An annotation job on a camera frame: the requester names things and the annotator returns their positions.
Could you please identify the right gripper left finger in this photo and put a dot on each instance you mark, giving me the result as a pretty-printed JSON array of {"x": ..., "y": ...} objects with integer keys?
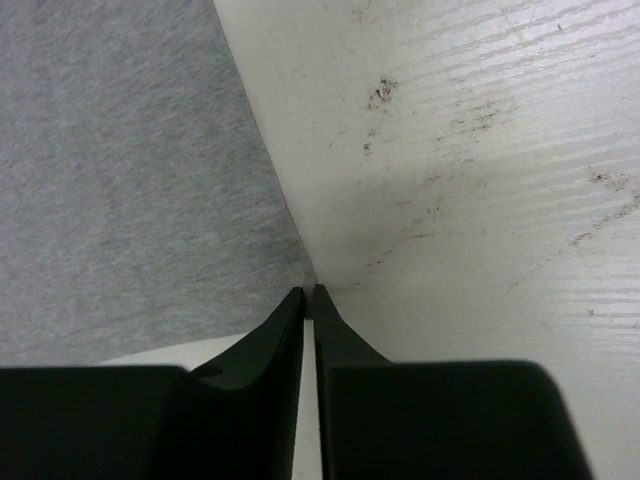
[{"x": 234, "y": 417}]

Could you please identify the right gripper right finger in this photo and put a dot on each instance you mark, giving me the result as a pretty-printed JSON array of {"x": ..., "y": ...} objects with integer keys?
[{"x": 337, "y": 345}]

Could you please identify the grey tank top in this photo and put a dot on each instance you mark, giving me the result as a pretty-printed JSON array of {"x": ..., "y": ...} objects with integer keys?
[{"x": 139, "y": 206}]

